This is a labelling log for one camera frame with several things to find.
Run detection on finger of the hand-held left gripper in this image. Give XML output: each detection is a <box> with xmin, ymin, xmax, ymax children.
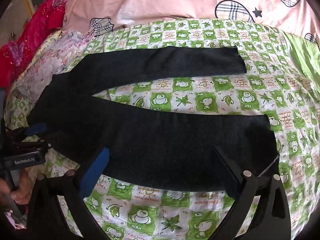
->
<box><xmin>24</xmin><ymin>123</ymin><xmax>52</xmax><ymax>150</ymax></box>

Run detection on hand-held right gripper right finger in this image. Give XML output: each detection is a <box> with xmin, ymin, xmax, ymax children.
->
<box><xmin>209</xmin><ymin>147</ymin><xmax>292</xmax><ymax>240</ymax></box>

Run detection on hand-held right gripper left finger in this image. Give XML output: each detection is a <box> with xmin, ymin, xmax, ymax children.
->
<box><xmin>26</xmin><ymin>147</ymin><xmax>111</xmax><ymax>240</ymax></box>

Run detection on black pants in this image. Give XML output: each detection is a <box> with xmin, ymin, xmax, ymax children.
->
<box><xmin>26</xmin><ymin>45</ymin><xmax>281</xmax><ymax>200</ymax></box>

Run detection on person's left hand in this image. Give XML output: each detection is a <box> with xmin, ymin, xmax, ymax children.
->
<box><xmin>0</xmin><ymin>169</ymin><xmax>33</xmax><ymax>205</ymax></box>

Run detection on pale floral cloth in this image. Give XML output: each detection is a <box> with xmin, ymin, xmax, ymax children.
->
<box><xmin>7</xmin><ymin>29</ymin><xmax>96</xmax><ymax>105</ymax></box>

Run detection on green checked bedsheet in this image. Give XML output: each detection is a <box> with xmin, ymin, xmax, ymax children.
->
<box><xmin>5</xmin><ymin>17</ymin><xmax>320</xmax><ymax>240</ymax></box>

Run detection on red garment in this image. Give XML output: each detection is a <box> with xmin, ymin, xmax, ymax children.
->
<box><xmin>0</xmin><ymin>0</ymin><xmax>68</xmax><ymax>88</ymax></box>

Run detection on light green cloth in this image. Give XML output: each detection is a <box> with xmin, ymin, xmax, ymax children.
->
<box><xmin>284</xmin><ymin>32</ymin><xmax>320</xmax><ymax>91</ymax></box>

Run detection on pink quilt with plaid hearts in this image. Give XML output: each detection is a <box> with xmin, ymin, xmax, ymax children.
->
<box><xmin>60</xmin><ymin>0</ymin><xmax>320</xmax><ymax>46</ymax></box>

